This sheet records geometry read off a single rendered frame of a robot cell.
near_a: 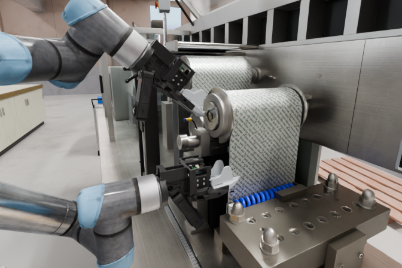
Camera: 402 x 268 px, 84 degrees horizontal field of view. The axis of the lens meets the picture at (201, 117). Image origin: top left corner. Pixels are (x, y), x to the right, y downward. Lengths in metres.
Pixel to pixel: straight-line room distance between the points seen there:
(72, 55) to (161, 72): 0.18
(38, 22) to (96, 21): 11.83
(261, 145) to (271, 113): 0.09
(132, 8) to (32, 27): 4.25
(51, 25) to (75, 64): 11.67
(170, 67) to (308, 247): 0.47
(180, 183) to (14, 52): 0.37
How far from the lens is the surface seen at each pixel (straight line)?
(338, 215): 0.67
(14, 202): 0.53
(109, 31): 0.49
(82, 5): 0.49
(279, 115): 0.63
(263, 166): 0.65
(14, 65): 0.42
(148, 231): 0.75
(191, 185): 0.50
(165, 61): 0.52
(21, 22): 12.49
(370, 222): 0.70
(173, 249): 0.69
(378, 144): 0.69
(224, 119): 0.53
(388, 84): 0.66
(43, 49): 0.46
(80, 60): 0.51
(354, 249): 0.64
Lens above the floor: 1.38
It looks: 13 degrees down
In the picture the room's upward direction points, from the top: straight up
